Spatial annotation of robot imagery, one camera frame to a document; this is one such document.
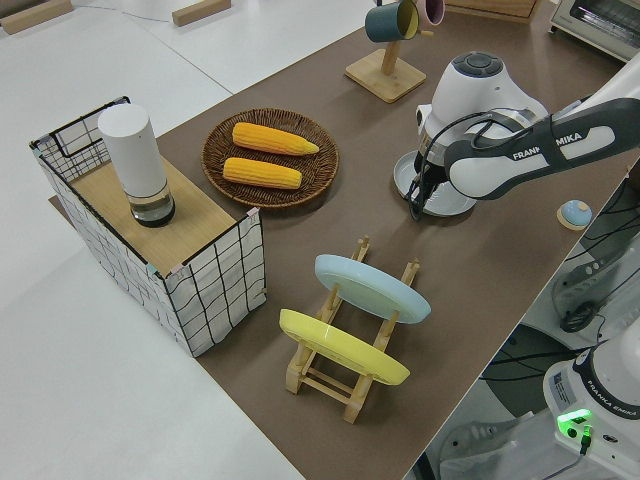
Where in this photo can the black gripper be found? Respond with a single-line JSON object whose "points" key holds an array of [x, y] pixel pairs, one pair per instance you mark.
{"points": [[436, 175]]}

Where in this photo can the gray round plate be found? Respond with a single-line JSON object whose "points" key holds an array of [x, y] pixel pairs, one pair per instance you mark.
{"points": [[404, 172]]}

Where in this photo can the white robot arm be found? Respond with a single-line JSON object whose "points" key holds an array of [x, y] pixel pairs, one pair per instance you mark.
{"points": [[475, 100]]}

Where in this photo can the light blue plate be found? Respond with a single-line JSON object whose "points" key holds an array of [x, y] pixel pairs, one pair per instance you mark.
{"points": [[375, 292]]}

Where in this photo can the yellow plate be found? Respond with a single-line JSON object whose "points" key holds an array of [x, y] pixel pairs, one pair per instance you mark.
{"points": [[345, 350]]}

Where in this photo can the wooden plate rack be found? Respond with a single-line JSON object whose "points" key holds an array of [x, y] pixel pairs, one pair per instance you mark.
{"points": [[360, 395]]}

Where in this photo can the brown wicker basket tray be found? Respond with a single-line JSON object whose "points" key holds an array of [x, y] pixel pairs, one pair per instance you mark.
{"points": [[320, 175]]}

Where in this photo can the wooden mug tree stand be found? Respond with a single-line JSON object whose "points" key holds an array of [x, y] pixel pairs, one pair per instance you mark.
{"points": [[385, 75]]}

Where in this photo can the blue bell on wooden base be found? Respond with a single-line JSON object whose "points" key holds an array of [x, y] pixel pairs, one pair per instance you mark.
{"points": [[575, 214]]}

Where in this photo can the pointed yellow corn cob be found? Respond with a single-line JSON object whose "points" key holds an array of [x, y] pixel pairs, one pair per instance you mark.
{"points": [[272, 138]]}

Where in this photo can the blunt yellow corn cob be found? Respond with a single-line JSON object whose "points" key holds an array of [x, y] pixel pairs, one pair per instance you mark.
{"points": [[260, 172]]}

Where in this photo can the pink binder clip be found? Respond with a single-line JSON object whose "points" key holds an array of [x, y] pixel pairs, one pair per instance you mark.
{"points": [[176, 270], [253, 215]]}

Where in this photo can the dark teal mug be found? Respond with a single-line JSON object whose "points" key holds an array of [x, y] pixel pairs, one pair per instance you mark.
{"points": [[387, 22]]}

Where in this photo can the pink mug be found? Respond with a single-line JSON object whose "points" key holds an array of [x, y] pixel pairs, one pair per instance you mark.
{"points": [[432, 11]]}

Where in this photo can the wooden drawer cabinet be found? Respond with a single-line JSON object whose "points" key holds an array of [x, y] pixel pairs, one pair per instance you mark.
{"points": [[492, 7]]}

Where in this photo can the wooden board lid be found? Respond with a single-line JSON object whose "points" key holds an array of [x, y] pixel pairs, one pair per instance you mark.
{"points": [[195, 215]]}

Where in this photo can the white toaster oven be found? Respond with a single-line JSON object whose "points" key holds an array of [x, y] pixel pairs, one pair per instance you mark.
{"points": [[595, 25]]}

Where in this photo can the white cylinder bottle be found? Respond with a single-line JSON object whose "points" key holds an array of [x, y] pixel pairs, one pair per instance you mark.
{"points": [[132, 150]]}

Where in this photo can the wooden block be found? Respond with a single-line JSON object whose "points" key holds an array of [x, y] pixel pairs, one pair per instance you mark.
{"points": [[200, 11], [35, 15]]}

